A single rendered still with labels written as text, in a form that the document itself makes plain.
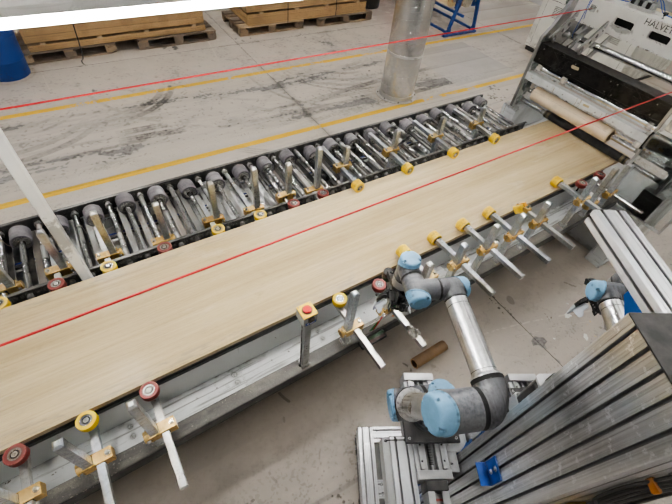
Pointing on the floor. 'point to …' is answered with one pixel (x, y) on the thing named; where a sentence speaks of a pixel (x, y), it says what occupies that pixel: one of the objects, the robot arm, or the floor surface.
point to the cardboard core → (429, 354)
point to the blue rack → (456, 19)
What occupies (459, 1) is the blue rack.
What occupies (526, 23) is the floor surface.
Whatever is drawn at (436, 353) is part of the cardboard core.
